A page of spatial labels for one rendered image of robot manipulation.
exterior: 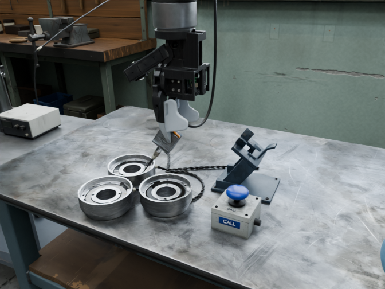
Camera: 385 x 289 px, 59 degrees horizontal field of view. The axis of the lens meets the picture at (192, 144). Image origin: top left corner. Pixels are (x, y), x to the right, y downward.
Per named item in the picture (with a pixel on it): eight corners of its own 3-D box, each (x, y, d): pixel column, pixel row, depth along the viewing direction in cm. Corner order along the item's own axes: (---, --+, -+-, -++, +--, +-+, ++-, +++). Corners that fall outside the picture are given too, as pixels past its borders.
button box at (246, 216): (210, 228, 62) (211, 206, 60) (226, 207, 68) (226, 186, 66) (253, 242, 59) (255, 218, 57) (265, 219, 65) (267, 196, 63)
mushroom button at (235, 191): (222, 214, 62) (222, 191, 60) (230, 203, 65) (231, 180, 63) (243, 221, 60) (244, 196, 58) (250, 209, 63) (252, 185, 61)
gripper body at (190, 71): (193, 105, 59) (192, 32, 54) (150, 100, 63) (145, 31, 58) (209, 93, 66) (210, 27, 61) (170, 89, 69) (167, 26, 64)
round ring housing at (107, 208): (90, 230, 62) (87, 211, 61) (74, 202, 70) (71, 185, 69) (142, 210, 68) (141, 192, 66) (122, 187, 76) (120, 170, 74)
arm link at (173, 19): (142, 3, 56) (167, 0, 63) (145, 32, 58) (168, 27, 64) (184, 3, 53) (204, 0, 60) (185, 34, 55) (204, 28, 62)
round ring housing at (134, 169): (117, 198, 72) (116, 180, 70) (103, 175, 80) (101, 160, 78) (163, 184, 76) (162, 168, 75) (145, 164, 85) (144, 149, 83)
